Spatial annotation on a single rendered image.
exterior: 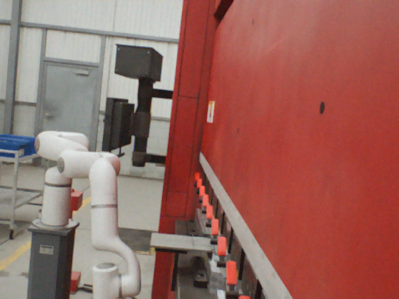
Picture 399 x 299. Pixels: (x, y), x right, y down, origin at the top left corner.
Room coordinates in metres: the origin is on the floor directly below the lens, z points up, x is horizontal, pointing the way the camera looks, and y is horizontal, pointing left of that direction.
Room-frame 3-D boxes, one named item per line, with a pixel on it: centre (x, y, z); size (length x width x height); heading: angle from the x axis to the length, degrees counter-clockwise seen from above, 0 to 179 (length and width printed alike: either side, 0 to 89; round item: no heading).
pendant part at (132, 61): (3.17, 0.46, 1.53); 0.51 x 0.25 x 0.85; 177
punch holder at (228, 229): (1.38, -0.16, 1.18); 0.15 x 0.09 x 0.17; 4
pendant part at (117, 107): (3.13, 0.55, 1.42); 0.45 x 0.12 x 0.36; 177
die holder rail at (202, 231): (2.50, -0.08, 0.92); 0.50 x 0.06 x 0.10; 4
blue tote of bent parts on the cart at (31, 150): (5.21, 2.09, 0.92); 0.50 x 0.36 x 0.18; 89
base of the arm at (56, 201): (1.98, 0.60, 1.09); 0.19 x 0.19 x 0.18
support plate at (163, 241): (1.94, 0.03, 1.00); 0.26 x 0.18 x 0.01; 94
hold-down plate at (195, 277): (1.91, -0.07, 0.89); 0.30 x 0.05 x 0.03; 4
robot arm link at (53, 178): (2.00, 0.57, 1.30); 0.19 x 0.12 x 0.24; 122
